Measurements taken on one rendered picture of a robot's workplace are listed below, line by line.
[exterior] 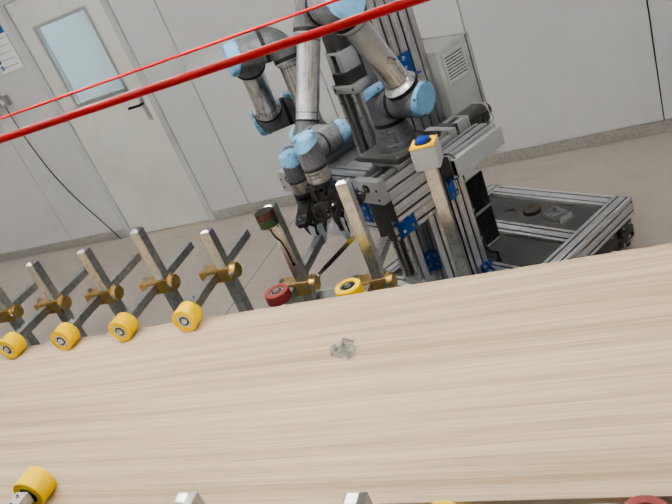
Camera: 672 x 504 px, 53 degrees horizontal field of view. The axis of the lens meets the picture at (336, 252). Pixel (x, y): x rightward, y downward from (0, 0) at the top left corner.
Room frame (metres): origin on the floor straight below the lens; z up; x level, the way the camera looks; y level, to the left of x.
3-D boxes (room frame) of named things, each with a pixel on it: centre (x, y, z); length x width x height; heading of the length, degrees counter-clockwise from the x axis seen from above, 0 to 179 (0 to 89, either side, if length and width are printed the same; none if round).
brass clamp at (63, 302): (2.35, 1.05, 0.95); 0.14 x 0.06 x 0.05; 64
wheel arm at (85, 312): (2.27, 0.84, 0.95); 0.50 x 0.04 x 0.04; 154
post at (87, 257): (2.23, 0.81, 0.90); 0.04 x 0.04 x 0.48; 64
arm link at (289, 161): (2.23, 0.02, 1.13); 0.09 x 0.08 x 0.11; 1
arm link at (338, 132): (1.98, -0.12, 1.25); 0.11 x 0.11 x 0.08; 33
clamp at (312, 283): (1.92, 0.15, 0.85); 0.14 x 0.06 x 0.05; 64
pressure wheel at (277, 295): (1.83, 0.22, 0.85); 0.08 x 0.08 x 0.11
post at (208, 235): (2.02, 0.36, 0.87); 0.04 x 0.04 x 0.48; 64
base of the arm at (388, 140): (2.27, -0.35, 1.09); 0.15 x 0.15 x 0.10
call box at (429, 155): (1.69, -0.33, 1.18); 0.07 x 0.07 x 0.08; 64
